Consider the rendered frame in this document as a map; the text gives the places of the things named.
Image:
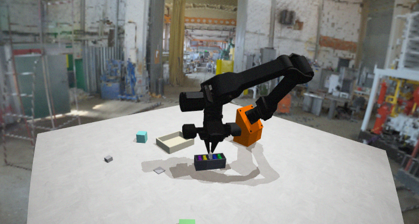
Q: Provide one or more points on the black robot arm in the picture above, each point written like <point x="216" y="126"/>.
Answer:
<point x="228" y="86"/>

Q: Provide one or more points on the small teal cube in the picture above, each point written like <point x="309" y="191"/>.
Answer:
<point x="141" y="136"/>

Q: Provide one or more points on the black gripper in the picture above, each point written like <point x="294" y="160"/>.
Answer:
<point x="190" y="131"/>

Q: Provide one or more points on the light green rectangular block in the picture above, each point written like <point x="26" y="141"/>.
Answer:
<point x="186" y="221"/>

